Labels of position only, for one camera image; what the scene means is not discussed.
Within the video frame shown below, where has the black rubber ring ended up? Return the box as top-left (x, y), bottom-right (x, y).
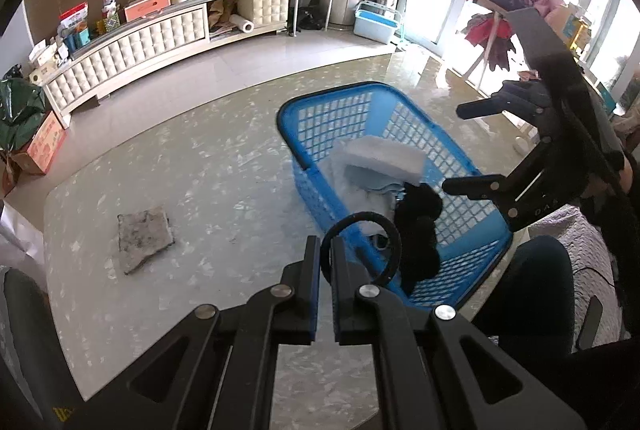
top-left (318, 210), bottom-right (403, 289)

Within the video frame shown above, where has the black plush toy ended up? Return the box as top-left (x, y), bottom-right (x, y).
top-left (393, 182), bottom-right (442, 297)

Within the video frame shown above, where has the white fluffy towel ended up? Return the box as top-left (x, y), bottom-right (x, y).
top-left (318, 149), bottom-right (398, 221)

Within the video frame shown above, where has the grey fuzzy mat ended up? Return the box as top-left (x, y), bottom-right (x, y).
top-left (117, 207), bottom-right (175, 275)

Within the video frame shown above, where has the light blue cloth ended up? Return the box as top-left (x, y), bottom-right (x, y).
top-left (344, 165), bottom-right (404, 194)

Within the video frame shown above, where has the clothes drying rack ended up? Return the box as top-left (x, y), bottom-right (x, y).
top-left (460, 0), bottom-right (591, 82)

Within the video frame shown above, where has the blue plastic laundry basket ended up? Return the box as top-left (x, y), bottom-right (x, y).
top-left (277, 82), bottom-right (512, 309)

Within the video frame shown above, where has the light blue storage bin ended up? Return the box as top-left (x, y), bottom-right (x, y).
top-left (352, 0), bottom-right (402, 45)

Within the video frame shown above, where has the paper towel roll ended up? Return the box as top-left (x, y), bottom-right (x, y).
top-left (229, 14), bottom-right (255, 34)

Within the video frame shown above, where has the white tufted TV cabinet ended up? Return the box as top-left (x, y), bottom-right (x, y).
top-left (41, 0), bottom-right (288, 129)

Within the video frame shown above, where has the dark grey chair back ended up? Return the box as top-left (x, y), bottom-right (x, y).
top-left (1, 267), bottom-right (84, 429)

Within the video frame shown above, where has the cardboard box red print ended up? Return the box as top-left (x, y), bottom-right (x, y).
top-left (11, 112), bottom-right (65, 176)

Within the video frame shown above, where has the pink drawer box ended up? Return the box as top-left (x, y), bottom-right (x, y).
top-left (124, 0), bottom-right (170, 22)

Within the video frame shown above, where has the green plastic bag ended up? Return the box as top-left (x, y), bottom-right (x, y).
top-left (0, 64), bottom-right (51, 152)

